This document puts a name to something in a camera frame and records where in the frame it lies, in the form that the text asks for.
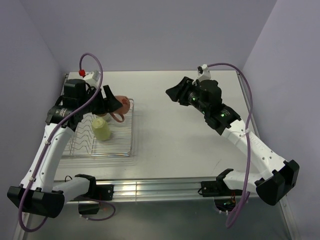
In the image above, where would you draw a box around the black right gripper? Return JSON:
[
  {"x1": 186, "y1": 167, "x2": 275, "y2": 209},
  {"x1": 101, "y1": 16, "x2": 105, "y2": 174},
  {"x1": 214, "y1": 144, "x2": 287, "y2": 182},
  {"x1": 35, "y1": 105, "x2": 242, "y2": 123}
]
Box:
[{"x1": 165, "y1": 76, "x2": 209, "y2": 115}]

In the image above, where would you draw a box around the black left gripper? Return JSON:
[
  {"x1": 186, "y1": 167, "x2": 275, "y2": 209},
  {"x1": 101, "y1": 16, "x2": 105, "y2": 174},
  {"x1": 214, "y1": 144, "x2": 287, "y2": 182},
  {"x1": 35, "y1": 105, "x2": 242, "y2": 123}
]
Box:
[{"x1": 78, "y1": 84, "x2": 122, "y2": 115}]

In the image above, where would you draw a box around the brown and white paper cup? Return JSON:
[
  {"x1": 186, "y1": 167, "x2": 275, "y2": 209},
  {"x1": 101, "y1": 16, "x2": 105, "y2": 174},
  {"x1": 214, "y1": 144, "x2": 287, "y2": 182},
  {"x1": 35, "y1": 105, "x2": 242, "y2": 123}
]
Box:
[{"x1": 98, "y1": 113, "x2": 112, "y2": 122}]

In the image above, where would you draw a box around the orange ceramic mug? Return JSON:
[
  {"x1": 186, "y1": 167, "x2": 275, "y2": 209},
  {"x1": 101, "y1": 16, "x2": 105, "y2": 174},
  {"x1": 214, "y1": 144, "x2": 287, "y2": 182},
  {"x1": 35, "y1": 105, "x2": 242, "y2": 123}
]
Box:
[{"x1": 110, "y1": 95, "x2": 131, "y2": 123}]

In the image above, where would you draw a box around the yellow-green ceramic mug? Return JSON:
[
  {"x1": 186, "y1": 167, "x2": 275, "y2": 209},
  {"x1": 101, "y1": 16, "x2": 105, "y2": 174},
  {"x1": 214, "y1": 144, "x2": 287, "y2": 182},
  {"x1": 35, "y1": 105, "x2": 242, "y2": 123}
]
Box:
[{"x1": 91, "y1": 117, "x2": 111, "y2": 141}]

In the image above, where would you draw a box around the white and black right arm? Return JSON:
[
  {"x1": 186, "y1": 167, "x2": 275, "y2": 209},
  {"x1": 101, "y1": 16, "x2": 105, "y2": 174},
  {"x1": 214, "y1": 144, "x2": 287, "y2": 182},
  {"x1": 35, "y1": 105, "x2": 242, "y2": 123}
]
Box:
[{"x1": 166, "y1": 77, "x2": 300, "y2": 206}]

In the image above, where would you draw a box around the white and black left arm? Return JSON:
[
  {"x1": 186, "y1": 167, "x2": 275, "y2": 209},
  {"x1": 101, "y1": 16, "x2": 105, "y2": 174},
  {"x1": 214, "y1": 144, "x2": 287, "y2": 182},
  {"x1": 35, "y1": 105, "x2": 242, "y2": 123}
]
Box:
[{"x1": 7, "y1": 79, "x2": 122, "y2": 218}]

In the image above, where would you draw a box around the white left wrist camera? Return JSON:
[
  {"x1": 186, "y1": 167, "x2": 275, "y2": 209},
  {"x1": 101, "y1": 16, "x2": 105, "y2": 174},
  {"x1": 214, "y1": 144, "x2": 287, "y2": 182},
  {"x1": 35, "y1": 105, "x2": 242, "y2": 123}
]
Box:
[{"x1": 78, "y1": 69, "x2": 101, "y2": 89}]

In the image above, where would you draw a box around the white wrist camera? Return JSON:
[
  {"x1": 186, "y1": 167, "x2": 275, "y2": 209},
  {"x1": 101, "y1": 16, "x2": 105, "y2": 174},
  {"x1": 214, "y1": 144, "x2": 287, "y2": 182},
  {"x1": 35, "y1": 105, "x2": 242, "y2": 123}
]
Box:
[
  {"x1": 78, "y1": 69, "x2": 101, "y2": 89},
  {"x1": 192, "y1": 64, "x2": 212, "y2": 86}
]

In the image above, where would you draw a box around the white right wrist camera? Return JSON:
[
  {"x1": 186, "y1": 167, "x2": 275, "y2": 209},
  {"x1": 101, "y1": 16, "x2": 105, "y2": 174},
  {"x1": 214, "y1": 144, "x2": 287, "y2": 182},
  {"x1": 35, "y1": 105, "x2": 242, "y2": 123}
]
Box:
[{"x1": 192, "y1": 64, "x2": 212, "y2": 86}]

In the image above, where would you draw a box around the metal wire dish rack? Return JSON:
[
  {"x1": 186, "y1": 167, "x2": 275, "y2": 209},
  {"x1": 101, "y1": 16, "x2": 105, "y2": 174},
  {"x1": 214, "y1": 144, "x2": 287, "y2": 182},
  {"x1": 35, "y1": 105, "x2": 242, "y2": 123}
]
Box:
[{"x1": 62, "y1": 98, "x2": 135, "y2": 159}]

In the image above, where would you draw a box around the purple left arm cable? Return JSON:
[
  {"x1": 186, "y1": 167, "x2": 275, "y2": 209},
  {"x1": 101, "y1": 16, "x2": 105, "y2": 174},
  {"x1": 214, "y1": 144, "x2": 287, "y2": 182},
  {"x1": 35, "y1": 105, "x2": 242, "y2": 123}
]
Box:
[{"x1": 18, "y1": 52, "x2": 116, "y2": 232}]

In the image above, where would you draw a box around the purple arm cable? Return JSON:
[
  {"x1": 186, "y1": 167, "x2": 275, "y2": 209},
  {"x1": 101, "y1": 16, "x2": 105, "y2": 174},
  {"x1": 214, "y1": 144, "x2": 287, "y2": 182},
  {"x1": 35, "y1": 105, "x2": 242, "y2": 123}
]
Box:
[
  {"x1": 18, "y1": 52, "x2": 116, "y2": 232},
  {"x1": 207, "y1": 62, "x2": 254, "y2": 230}
]

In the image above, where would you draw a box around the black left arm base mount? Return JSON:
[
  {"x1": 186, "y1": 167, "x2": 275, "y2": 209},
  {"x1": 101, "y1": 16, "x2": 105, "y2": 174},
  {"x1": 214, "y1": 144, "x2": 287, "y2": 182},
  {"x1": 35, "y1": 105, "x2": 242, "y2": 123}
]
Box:
[{"x1": 69, "y1": 184, "x2": 114, "y2": 216}]

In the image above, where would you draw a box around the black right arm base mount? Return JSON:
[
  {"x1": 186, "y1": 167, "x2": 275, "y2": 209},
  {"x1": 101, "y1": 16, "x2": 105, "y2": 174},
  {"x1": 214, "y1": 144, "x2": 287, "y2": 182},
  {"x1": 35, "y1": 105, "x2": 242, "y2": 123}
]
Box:
[{"x1": 197, "y1": 180, "x2": 242, "y2": 212}]

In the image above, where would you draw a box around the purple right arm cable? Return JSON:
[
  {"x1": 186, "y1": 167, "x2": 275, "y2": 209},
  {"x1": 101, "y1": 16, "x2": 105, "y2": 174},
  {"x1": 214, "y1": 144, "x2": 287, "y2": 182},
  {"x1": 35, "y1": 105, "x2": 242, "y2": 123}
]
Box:
[{"x1": 207, "y1": 62, "x2": 254, "y2": 230}]

